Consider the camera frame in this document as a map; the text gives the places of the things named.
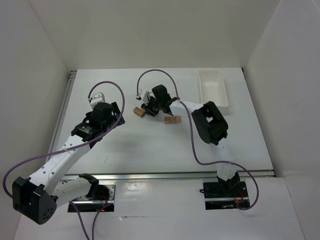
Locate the short rectangular wood block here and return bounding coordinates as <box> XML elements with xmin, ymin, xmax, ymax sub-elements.
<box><xmin>133</xmin><ymin>107</ymin><xmax>146</xmax><ymax>118</ymax></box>

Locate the white plastic bin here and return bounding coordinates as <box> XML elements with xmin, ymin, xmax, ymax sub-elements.
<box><xmin>198</xmin><ymin>70</ymin><xmax>229</xmax><ymax>115</ymax></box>

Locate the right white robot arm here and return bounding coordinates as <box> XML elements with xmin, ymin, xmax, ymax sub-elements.
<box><xmin>138</xmin><ymin>84</ymin><xmax>240</xmax><ymax>194</ymax></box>

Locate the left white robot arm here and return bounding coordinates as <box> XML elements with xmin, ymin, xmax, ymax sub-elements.
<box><xmin>12</xmin><ymin>102</ymin><xmax>125</xmax><ymax>225</ymax></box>

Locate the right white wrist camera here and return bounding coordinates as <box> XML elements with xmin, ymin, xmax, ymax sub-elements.
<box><xmin>136</xmin><ymin>88</ymin><xmax>149</xmax><ymax>102</ymax></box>

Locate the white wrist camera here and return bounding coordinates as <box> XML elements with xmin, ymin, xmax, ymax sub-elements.
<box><xmin>136</xmin><ymin>88</ymin><xmax>149</xmax><ymax>102</ymax></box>
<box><xmin>89</xmin><ymin>92</ymin><xmax>106</xmax><ymax>108</ymax></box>

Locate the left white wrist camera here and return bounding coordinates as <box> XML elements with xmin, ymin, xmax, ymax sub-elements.
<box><xmin>89</xmin><ymin>92</ymin><xmax>106</xmax><ymax>108</ymax></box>

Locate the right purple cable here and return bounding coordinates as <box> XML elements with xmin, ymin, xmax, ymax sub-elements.
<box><xmin>136</xmin><ymin>69</ymin><xmax>260</xmax><ymax>211</ymax></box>

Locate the purple cable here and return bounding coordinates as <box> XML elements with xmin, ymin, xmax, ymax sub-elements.
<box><xmin>3</xmin><ymin>81</ymin><xmax>126</xmax><ymax>240</ymax></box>
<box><xmin>136</xmin><ymin>69</ymin><xmax>260</xmax><ymax>211</ymax></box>

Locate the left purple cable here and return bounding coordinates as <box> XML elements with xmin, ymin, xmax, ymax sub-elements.
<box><xmin>3</xmin><ymin>81</ymin><xmax>126</xmax><ymax>240</ymax></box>

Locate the aluminium left rail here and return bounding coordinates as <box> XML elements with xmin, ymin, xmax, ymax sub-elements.
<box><xmin>48</xmin><ymin>70</ymin><xmax>77</xmax><ymax>153</ymax></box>

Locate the aluminium rail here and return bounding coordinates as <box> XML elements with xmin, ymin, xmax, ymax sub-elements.
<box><xmin>61</xmin><ymin>170</ymin><xmax>276</xmax><ymax>181</ymax></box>
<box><xmin>48</xmin><ymin>70</ymin><xmax>77</xmax><ymax>153</ymax></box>

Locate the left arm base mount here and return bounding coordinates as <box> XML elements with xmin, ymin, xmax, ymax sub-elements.
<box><xmin>72</xmin><ymin>182</ymin><xmax>116</xmax><ymax>213</ymax></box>

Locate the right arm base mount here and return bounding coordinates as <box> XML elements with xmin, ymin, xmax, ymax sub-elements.
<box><xmin>199</xmin><ymin>181</ymin><xmax>250</xmax><ymax>210</ymax></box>

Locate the aluminium front rail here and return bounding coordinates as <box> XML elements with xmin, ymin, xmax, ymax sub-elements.
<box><xmin>61</xmin><ymin>170</ymin><xmax>276</xmax><ymax>181</ymax></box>

